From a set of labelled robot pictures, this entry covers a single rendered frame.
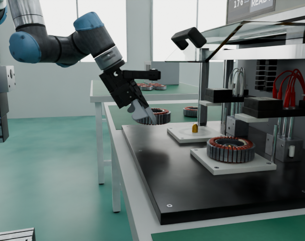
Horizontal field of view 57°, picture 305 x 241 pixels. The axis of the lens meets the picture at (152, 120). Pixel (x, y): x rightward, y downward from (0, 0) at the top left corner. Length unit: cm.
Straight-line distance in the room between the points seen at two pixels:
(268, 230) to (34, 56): 63
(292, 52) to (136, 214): 46
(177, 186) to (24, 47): 49
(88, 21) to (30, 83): 467
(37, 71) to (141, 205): 496
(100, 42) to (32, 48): 17
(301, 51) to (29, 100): 511
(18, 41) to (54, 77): 460
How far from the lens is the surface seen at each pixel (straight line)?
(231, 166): 64
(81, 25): 81
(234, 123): 93
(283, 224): 52
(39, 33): 79
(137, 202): 55
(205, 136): 87
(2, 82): 110
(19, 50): 77
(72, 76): 533
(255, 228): 50
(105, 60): 80
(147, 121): 82
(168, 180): 58
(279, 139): 74
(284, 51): 69
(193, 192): 54
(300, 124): 89
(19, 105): 553
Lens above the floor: 101
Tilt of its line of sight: 12 degrees down
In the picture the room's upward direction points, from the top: straight up
